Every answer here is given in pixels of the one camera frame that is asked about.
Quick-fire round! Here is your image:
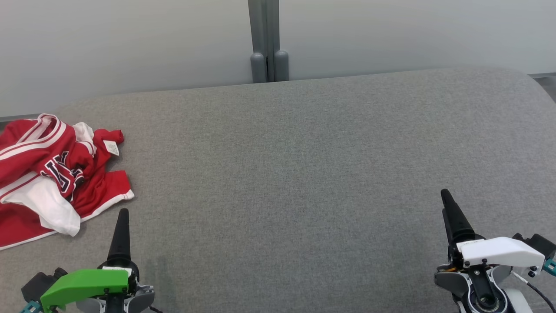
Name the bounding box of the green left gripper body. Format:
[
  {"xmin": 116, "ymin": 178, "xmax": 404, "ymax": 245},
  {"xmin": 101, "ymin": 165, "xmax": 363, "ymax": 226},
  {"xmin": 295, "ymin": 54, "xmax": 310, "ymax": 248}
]
[{"xmin": 40, "ymin": 259, "xmax": 155, "ymax": 313}]

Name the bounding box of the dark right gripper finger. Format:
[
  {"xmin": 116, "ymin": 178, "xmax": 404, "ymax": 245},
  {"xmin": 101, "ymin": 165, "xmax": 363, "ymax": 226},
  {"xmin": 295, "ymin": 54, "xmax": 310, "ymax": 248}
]
[
  {"xmin": 442, "ymin": 209, "xmax": 453, "ymax": 251},
  {"xmin": 441, "ymin": 189, "xmax": 476, "ymax": 244}
]

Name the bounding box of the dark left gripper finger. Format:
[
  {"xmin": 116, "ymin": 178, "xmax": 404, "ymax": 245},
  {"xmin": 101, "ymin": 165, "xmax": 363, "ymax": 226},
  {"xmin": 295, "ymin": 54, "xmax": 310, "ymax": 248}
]
[{"xmin": 107, "ymin": 209, "xmax": 132, "ymax": 265}]

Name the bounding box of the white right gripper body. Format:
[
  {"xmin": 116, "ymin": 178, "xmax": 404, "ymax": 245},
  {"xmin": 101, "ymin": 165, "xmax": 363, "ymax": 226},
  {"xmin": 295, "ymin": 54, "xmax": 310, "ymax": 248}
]
[{"xmin": 436, "ymin": 237, "xmax": 546, "ymax": 313}]

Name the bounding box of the red shorts white trim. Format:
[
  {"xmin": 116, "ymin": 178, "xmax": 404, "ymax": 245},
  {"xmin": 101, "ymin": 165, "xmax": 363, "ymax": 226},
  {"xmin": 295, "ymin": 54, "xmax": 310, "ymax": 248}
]
[{"xmin": 0, "ymin": 170, "xmax": 134, "ymax": 251}]

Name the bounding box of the red Bulls jersey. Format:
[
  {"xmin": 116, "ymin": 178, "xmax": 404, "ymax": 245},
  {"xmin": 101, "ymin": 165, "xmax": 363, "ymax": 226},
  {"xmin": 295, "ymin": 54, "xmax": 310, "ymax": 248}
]
[{"xmin": 0, "ymin": 114, "xmax": 125, "ymax": 237}]

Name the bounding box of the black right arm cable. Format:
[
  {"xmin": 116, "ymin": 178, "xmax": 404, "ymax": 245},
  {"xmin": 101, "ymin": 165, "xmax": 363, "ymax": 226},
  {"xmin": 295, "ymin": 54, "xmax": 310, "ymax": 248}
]
[{"xmin": 513, "ymin": 272, "xmax": 556, "ymax": 312}]

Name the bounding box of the grey rounded post cap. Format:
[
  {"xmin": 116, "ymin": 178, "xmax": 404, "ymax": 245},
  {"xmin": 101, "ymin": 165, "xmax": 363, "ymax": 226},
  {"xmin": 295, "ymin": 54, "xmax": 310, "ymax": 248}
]
[
  {"xmin": 251, "ymin": 52, "xmax": 266, "ymax": 83},
  {"xmin": 275, "ymin": 50, "xmax": 289, "ymax": 82}
]

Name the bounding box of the grey partition post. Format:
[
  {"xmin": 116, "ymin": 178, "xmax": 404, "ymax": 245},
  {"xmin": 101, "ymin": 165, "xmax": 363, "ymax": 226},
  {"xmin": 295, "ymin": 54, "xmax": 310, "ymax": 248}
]
[{"xmin": 248, "ymin": 0, "xmax": 281, "ymax": 83}]

